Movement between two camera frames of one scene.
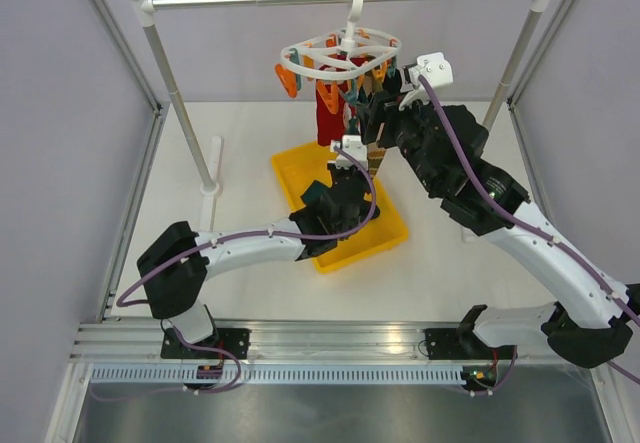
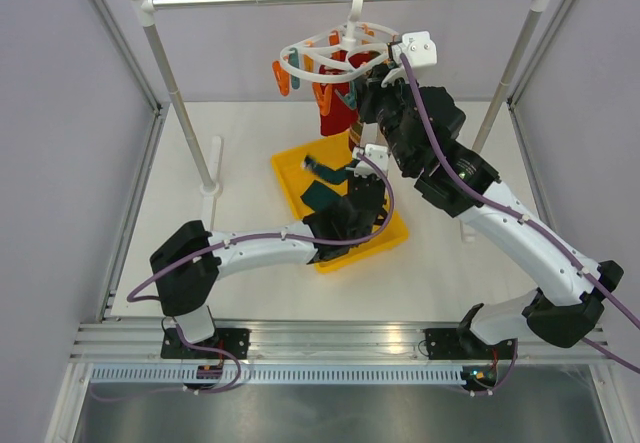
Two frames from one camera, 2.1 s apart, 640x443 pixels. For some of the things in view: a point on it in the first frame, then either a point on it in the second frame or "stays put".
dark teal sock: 314,192 stays put
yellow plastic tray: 299,168 stays put
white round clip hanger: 341,53 stays put
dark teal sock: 353,126 to 334,175
